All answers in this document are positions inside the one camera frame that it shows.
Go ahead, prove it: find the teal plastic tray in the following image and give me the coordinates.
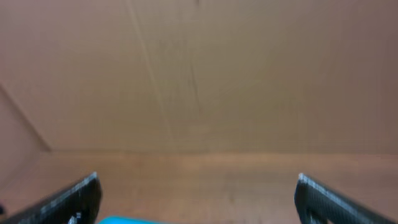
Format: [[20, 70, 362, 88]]
[[98, 216, 164, 224]]

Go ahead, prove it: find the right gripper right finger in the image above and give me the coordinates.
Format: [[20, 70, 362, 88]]
[[294, 173, 395, 224]]

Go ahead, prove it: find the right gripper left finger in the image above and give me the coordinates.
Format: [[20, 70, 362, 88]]
[[1, 172, 102, 224]]

